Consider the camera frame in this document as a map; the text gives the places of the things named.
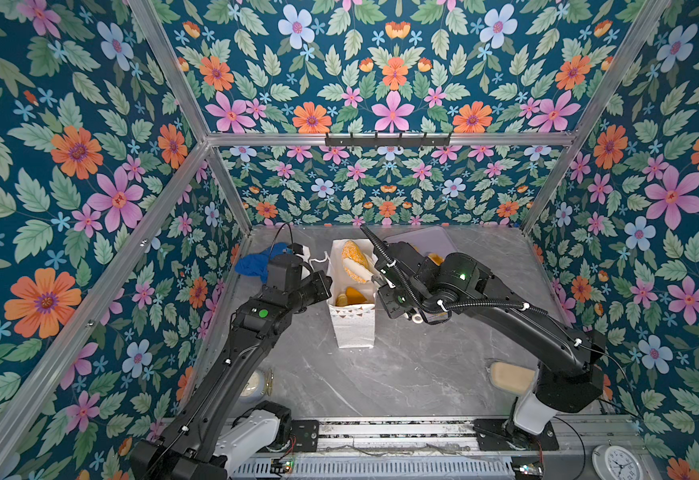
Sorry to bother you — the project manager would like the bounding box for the black hook rail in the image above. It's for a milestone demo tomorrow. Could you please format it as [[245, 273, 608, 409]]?
[[324, 132, 451, 149]]

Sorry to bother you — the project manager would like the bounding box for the blue cap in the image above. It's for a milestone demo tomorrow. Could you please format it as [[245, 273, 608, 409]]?
[[235, 242, 291, 284]]

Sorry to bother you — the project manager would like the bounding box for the orange oval fake bread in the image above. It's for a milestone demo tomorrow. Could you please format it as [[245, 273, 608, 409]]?
[[345, 287, 369, 305]]

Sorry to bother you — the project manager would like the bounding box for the white paper gift bag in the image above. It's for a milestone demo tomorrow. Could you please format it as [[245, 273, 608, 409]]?
[[327, 239, 377, 349]]

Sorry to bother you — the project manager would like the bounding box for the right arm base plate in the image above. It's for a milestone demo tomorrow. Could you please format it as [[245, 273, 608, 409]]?
[[471, 418, 559, 452]]

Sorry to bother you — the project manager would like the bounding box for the lavender plastic tray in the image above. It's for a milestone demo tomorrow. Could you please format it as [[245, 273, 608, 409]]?
[[389, 226, 457, 266]]

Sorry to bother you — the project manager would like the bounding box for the beige oval sponge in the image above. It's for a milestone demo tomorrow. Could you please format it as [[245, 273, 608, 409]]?
[[489, 361, 537, 396]]

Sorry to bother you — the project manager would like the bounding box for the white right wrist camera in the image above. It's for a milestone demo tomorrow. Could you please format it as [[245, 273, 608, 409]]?
[[375, 255, 401, 285]]

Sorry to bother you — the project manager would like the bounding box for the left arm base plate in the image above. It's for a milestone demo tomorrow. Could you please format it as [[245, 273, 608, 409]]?
[[287, 419, 321, 453]]

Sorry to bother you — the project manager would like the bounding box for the white analog clock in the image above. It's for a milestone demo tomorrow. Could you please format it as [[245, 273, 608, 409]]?
[[591, 445, 645, 480]]

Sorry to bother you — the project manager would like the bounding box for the round fake bun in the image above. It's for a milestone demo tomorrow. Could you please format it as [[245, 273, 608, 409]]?
[[342, 240, 373, 284]]

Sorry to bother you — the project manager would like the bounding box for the small gold alarm clock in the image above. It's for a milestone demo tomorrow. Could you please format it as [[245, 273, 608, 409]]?
[[239, 368, 274, 403]]

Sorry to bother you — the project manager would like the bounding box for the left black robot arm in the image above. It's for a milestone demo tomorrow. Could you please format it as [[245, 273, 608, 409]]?
[[131, 254, 333, 479]]

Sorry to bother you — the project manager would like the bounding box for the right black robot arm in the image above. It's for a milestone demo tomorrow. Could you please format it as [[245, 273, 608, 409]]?
[[361, 226, 605, 448]]

